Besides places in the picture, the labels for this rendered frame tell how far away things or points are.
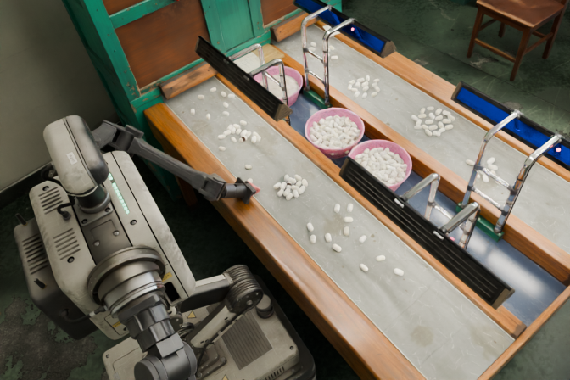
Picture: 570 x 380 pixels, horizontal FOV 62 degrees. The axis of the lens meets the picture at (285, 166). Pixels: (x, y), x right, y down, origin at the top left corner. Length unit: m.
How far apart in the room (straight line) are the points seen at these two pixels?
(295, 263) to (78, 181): 0.97
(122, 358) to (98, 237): 1.03
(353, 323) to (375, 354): 0.12
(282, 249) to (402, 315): 0.48
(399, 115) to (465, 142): 0.32
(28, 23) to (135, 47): 0.85
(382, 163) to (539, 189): 0.61
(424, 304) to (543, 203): 0.65
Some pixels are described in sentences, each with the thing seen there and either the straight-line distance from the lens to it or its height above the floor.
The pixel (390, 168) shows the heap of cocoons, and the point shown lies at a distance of 2.03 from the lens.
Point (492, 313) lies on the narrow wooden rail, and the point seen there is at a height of 0.76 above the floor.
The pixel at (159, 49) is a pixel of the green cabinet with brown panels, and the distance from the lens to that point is 2.37.
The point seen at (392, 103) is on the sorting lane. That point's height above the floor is 0.74.
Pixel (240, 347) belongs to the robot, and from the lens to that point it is 1.96.
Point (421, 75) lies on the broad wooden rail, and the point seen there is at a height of 0.76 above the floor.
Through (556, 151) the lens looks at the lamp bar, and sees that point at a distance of 1.77.
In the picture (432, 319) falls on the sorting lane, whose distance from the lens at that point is 1.71.
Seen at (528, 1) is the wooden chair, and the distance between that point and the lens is 3.74.
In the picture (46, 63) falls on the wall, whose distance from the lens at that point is 3.11.
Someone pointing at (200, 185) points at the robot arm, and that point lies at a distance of 1.77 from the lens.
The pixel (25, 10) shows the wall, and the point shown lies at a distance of 2.97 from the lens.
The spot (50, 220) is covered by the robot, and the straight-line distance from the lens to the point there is 1.19.
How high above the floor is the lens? 2.28
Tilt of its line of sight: 49 degrees down
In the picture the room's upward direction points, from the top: 8 degrees counter-clockwise
